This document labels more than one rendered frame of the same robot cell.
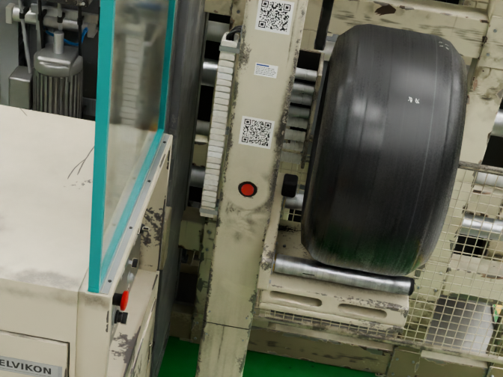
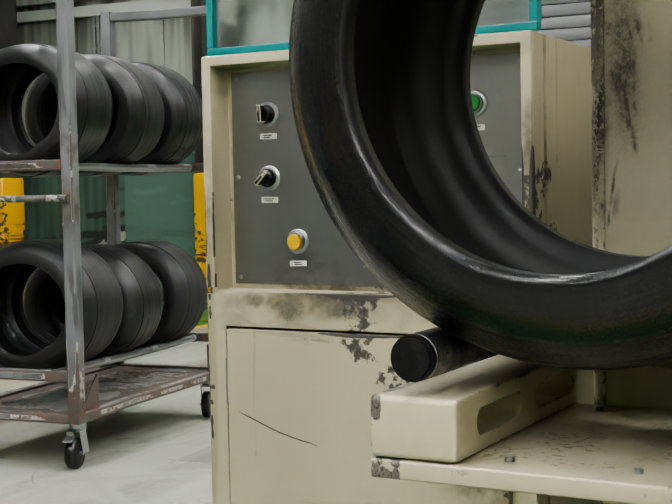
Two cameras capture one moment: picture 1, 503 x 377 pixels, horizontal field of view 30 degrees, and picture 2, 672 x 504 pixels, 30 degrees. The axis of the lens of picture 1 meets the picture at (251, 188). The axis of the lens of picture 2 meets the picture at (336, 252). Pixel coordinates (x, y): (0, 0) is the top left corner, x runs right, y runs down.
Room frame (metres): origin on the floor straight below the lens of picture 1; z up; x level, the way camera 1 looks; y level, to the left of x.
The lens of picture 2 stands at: (2.26, -1.48, 1.06)
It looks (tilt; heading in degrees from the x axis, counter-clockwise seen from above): 3 degrees down; 117
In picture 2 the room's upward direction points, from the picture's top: 1 degrees counter-clockwise
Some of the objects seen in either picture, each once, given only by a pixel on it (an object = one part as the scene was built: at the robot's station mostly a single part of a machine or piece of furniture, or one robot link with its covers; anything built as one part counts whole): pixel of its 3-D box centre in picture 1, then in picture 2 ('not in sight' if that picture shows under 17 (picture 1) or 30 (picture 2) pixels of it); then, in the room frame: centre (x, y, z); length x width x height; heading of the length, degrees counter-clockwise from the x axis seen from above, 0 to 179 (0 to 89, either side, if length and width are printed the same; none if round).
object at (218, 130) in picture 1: (220, 129); not in sight; (1.91, 0.09, 1.19); 0.05 x 0.04 x 0.48; 178
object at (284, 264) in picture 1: (341, 274); (482, 337); (1.81, -0.25, 0.90); 0.35 x 0.05 x 0.05; 88
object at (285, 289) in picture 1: (334, 294); (485, 398); (1.81, -0.24, 0.84); 0.36 x 0.09 x 0.06; 88
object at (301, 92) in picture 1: (279, 105); not in sight; (2.34, -0.04, 1.05); 0.20 x 0.15 x 0.30; 88
